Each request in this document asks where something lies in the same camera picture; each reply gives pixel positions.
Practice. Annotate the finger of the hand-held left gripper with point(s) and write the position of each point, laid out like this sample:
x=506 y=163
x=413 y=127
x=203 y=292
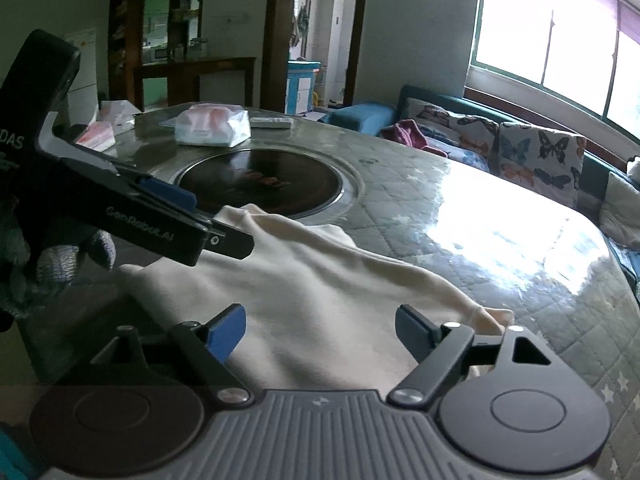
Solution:
x=230 y=245
x=167 y=195

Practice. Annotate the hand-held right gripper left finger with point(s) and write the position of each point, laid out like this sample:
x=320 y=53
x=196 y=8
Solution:
x=227 y=334

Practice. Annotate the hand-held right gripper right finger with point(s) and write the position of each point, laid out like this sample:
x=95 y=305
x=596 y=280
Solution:
x=414 y=334

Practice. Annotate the cream garment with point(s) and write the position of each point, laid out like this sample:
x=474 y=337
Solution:
x=325 y=300

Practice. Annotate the hanging clothes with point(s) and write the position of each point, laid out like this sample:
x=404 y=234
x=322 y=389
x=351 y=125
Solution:
x=301 y=30

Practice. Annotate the person's left hand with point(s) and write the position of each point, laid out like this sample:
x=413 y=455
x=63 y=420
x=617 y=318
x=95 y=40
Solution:
x=60 y=262

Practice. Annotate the black round hot plate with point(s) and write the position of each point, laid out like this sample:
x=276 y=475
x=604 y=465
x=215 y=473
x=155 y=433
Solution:
x=260 y=180

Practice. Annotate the pink and white tissue pack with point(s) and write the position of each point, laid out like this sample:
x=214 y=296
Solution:
x=96 y=136

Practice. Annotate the white plastic bag of tissues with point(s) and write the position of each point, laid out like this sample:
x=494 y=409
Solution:
x=212 y=125

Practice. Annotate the white crumpled paper bag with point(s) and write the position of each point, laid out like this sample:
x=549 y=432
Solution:
x=120 y=112

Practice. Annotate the dark wooden shelf cabinet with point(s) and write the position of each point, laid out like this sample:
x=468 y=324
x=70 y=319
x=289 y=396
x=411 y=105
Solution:
x=190 y=75

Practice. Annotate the white remote control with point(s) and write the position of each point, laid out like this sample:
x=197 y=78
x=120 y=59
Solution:
x=270 y=122

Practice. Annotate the white refrigerator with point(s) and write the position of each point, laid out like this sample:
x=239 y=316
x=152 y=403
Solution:
x=82 y=75

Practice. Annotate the blue and white cabinet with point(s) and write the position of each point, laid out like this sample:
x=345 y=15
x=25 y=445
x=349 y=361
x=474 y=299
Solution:
x=300 y=85

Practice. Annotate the teal sofa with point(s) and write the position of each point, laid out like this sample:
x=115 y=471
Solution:
x=362 y=116

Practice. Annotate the magenta cloth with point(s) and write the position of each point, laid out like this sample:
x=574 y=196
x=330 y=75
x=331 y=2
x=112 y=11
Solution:
x=410 y=135

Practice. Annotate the butterfly print cushion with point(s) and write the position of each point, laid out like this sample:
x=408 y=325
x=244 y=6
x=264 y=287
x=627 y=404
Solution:
x=452 y=127
x=542 y=160

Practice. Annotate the white cushion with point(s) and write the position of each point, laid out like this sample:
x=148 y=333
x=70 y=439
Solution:
x=622 y=210

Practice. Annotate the teal object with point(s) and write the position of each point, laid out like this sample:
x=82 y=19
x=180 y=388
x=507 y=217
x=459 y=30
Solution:
x=12 y=452

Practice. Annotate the large window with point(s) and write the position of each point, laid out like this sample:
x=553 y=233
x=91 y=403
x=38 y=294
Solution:
x=520 y=25

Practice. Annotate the dark wooden door frame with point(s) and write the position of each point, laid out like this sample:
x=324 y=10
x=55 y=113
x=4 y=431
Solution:
x=274 y=35

